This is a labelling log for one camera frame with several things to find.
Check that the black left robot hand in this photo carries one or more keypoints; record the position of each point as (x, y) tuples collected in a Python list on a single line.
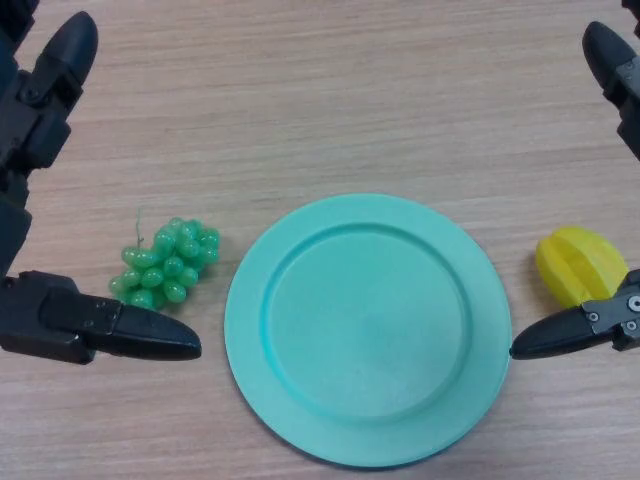
[(30, 130)]

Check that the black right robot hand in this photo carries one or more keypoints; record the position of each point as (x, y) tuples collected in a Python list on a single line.
[(612, 65)]

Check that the green grape bunch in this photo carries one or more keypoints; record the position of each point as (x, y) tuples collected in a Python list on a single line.
[(170, 262)]

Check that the teal round plate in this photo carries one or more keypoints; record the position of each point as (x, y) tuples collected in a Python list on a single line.
[(367, 332)]

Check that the yellow starfruit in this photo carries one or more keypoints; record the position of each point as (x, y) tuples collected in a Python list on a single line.
[(580, 265)]

